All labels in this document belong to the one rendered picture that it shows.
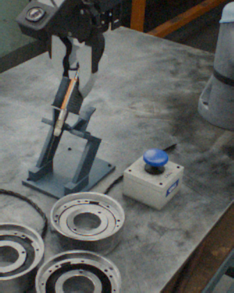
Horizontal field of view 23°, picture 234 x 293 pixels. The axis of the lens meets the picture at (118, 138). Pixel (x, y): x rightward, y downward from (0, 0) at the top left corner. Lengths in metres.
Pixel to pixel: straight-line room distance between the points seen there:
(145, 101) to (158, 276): 0.49
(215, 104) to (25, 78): 0.42
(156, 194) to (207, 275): 0.33
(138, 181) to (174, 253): 0.13
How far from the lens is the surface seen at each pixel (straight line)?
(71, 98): 0.84
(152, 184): 0.86
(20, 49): 3.15
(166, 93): 1.22
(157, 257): 0.81
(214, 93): 1.12
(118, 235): 0.79
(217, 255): 1.20
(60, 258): 0.75
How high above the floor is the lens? 1.36
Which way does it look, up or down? 32 degrees down
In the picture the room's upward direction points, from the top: 4 degrees clockwise
